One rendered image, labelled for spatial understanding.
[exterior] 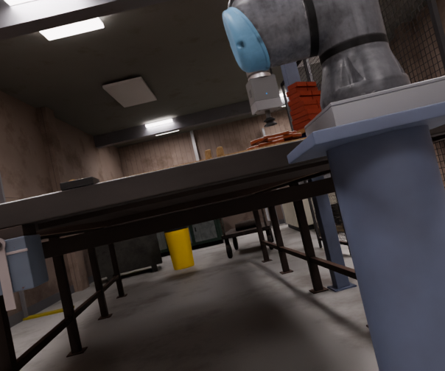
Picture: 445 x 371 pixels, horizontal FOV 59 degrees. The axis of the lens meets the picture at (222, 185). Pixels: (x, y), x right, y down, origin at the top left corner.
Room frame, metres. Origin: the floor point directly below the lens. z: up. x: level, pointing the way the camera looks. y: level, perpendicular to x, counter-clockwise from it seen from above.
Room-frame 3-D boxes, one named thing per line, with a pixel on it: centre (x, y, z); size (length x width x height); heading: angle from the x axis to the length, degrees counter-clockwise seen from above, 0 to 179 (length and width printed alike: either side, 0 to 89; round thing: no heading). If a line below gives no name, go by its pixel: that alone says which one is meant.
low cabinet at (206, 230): (9.81, 1.14, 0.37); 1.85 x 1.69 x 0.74; 89
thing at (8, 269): (0.93, 0.53, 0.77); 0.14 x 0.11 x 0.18; 96
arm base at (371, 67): (0.69, -0.28, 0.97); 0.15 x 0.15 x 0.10
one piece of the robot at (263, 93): (1.27, -0.19, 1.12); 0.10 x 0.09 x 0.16; 11
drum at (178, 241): (6.34, 0.88, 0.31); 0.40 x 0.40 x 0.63
